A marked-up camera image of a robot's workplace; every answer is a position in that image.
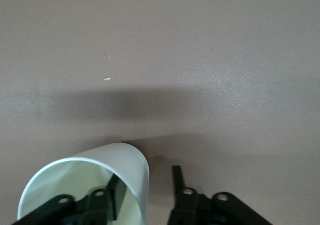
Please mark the white paper cup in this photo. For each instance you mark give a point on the white paper cup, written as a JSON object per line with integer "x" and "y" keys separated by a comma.
{"x": 130, "y": 160}

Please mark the small white crumb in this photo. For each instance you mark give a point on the small white crumb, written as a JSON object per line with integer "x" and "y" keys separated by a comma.
{"x": 107, "y": 79}

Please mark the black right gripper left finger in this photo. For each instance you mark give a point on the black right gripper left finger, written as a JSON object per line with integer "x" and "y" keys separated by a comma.
{"x": 100, "y": 210}

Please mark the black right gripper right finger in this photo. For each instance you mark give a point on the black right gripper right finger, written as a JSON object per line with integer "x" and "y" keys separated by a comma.
{"x": 200, "y": 210}

